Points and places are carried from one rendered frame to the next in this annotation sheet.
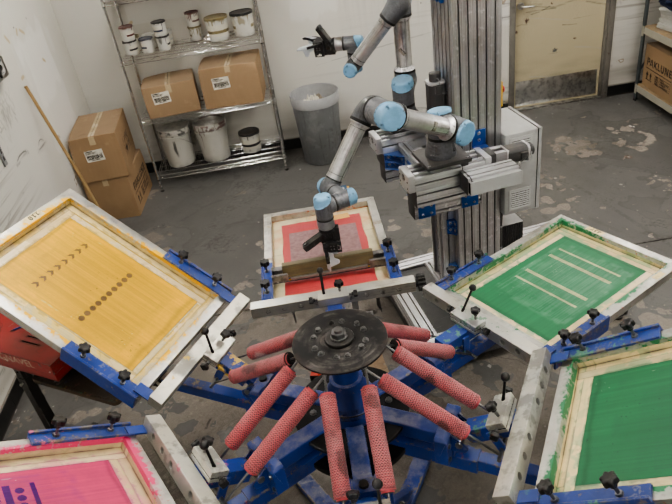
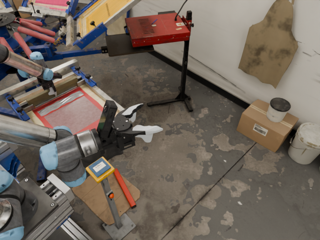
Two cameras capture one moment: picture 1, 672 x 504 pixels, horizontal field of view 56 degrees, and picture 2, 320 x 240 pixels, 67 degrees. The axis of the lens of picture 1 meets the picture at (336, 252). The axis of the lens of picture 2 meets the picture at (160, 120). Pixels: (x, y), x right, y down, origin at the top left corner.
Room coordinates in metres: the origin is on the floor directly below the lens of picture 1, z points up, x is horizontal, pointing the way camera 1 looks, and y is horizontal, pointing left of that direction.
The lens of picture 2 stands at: (3.97, -0.35, 2.24)
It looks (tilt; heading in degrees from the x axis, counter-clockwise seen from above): 47 degrees down; 137
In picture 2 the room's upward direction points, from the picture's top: straight up
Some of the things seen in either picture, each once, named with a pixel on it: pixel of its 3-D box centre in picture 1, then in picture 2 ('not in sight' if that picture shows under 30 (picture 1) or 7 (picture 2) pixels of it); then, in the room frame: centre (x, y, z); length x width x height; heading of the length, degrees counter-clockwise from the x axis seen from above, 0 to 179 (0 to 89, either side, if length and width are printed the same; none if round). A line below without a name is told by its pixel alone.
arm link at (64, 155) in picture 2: (353, 43); (62, 153); (3.46, -0.27, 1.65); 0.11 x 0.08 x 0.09; 74
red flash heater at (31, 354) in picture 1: (41, 322); (157, 28); (2.20, 1.27, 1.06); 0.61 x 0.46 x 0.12; 61
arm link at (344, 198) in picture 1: (341, 197); (29, 69); (2.41, -0.06, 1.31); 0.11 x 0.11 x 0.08; 25
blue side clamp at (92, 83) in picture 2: (268, 286); (84, 79); (2.32, 0.32, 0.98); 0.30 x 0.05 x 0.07; 1
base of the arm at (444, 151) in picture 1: (440, 144); not in sight; (2.77, -0.57, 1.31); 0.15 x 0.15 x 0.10
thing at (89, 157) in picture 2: not in sight; (97, 151); (2.85, 0.05, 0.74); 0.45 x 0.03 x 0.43; 91
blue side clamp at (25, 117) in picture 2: (391, 265); (19, 111); (2.32, -0.23, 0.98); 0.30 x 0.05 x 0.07; 1
